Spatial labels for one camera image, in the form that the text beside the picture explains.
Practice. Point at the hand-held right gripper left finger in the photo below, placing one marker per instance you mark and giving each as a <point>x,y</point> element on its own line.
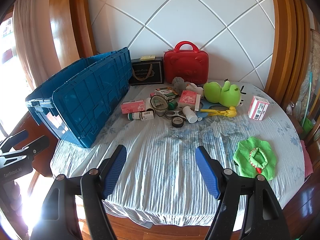
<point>115,170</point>

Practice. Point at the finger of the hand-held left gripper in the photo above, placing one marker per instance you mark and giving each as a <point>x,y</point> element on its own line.
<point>37,145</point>
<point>18,137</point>

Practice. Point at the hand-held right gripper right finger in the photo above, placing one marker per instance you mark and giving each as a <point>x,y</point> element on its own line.
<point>207,170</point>

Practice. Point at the pink tissue packet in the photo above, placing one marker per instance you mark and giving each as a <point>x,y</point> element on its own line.
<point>132,106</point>
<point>187,97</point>

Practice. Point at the blue plastic crate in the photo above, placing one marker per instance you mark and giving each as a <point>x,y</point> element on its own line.
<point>87,92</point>

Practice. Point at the green plastic jar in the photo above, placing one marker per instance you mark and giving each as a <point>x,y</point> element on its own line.
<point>173,105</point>

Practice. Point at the green frilled cloth collar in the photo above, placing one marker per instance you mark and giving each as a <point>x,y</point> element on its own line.
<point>242,155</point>

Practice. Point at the striped floral table cloth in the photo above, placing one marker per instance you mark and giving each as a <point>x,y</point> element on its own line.
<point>162,155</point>

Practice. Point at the black tape roll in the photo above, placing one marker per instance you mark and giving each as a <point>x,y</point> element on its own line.
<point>178,125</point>

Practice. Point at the white plastic bottle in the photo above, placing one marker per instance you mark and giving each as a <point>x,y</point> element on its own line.
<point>190,115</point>

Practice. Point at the white bottle with green cap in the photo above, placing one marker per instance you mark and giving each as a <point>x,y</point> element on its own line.
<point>143,116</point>

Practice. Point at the yellow toy figure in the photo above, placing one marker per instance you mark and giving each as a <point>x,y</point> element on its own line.
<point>231,112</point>

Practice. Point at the blue flat disc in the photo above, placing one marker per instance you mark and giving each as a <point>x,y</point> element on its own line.
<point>205,103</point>

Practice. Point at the long white box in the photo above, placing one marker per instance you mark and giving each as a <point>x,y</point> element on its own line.
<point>198,102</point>

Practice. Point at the white cardboard tube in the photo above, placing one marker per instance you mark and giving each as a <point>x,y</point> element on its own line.
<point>149,103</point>

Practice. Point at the green frog plush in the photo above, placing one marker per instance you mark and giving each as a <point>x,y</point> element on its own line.
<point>217,92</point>

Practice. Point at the pink and white box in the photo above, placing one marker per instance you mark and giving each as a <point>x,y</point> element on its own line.
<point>257,107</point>

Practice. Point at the white plush toy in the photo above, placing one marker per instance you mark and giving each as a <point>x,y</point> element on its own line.
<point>196,90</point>

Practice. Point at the green and white medicine box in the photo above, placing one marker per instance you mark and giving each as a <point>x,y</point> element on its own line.
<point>167,92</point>

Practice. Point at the grey plush toy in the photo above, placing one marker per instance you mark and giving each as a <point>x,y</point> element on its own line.
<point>178,83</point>

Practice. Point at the beige curtain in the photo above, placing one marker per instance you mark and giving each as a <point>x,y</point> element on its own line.
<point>32,42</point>

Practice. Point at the pink cloth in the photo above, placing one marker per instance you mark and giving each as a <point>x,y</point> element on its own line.
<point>307,160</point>

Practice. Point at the black gift box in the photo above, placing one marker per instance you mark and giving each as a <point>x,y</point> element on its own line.
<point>155,72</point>

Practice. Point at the red carrying case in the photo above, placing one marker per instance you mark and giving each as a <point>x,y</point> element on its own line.
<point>185,65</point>

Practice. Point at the wooden chair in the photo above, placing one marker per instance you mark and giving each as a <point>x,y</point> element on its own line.
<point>316,130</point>

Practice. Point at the wooden wall frame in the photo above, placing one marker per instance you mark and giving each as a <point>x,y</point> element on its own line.
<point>285,42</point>
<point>70,17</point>

